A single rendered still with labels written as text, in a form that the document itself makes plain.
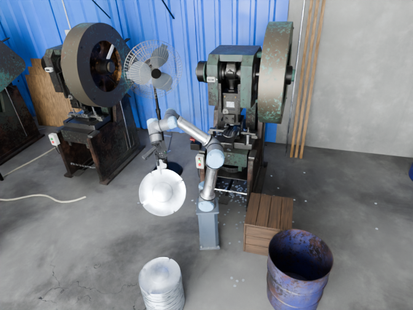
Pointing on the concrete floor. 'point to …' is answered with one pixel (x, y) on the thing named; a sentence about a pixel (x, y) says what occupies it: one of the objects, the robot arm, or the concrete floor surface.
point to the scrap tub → (297, 270)
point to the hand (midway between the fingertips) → (159, 172)
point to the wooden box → (277, 207)
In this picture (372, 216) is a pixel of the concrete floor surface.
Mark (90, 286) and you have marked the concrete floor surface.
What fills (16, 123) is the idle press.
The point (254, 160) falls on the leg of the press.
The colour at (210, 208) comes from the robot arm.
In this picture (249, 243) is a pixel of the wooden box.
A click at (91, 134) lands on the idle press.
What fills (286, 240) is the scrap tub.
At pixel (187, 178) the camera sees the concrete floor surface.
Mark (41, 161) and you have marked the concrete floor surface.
